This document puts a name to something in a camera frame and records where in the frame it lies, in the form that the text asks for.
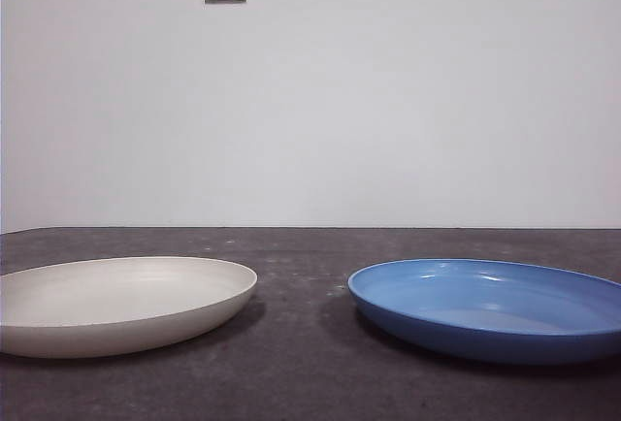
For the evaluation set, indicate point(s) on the blue round plate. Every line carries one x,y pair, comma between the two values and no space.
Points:
485,329

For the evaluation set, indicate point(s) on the white round plate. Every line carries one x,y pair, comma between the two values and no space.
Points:
121,304

